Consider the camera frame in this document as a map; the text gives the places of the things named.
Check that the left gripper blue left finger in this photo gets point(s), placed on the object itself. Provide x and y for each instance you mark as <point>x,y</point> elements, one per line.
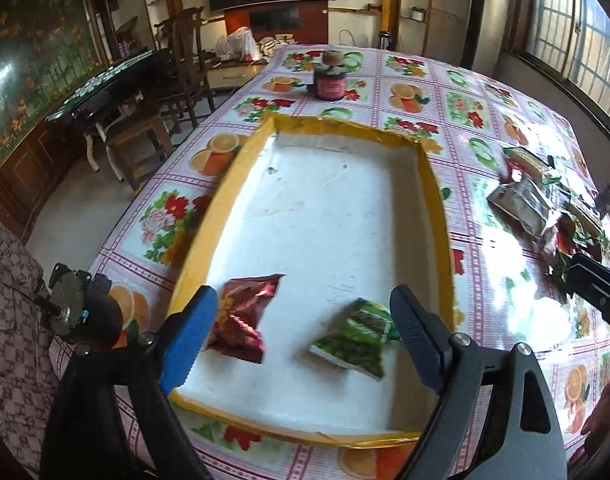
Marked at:
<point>182,336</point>

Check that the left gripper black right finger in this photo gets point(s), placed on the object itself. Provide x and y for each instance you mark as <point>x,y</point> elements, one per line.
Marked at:
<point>424,335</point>

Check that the dark red foil packet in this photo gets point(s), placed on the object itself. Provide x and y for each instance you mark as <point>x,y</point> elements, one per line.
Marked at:
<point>242,306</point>

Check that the green garlic pea packet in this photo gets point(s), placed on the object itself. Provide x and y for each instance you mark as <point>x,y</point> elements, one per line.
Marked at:
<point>358,344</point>

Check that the yellow rimmed white tray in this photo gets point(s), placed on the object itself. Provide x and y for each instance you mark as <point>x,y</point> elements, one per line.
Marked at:
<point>343,211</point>

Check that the grey foil snack bag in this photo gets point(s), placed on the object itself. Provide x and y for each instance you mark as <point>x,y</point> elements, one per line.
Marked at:
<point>525,203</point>

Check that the orange cracker pack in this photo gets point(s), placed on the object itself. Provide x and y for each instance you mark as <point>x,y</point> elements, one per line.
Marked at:
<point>539,171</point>

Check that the red face snack packet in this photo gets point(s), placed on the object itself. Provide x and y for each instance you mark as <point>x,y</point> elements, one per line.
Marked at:
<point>561,237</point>

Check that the black motor on table edge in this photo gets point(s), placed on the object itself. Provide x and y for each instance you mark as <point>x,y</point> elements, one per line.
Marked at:
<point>78,307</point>

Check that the floral plastic tablecloth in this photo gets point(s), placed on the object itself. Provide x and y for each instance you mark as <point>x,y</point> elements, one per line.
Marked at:
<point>501,293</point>

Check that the person in patterned jacket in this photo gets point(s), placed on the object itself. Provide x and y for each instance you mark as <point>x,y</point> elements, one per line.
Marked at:
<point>27,381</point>

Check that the wooden chair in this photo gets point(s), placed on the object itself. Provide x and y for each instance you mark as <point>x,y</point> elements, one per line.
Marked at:
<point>187,80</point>

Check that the pink label jar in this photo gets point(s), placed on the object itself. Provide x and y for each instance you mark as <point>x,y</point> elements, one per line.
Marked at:
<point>329,83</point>

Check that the white plastic bag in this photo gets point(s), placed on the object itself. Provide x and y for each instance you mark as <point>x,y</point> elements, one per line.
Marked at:
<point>240,45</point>

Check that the large landscape painting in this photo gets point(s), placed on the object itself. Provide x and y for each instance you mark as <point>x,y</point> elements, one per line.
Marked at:
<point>46,53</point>

